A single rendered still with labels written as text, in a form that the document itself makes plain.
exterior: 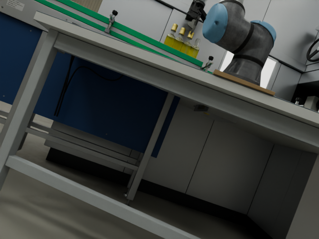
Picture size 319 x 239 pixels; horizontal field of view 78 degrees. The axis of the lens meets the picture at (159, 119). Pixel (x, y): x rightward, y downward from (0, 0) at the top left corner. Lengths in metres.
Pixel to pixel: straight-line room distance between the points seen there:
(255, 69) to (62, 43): 0.72
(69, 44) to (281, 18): 1.61
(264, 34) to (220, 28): 0.16
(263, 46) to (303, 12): 1.33
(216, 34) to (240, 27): 0.08
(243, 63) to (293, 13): 1.33
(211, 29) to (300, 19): 1.41
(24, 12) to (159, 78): 0.85
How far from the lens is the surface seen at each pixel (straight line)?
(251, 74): 0.77
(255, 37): 0.81
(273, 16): 1.96
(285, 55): 1.91
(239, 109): 0.75
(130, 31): 1.23
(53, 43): 0.91
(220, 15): 0.76
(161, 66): 0.71
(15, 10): 1.36
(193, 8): 1.47
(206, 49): 1.58
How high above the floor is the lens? 0.53
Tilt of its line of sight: 1 degrees up
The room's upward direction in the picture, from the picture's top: 22 degrees clockwise
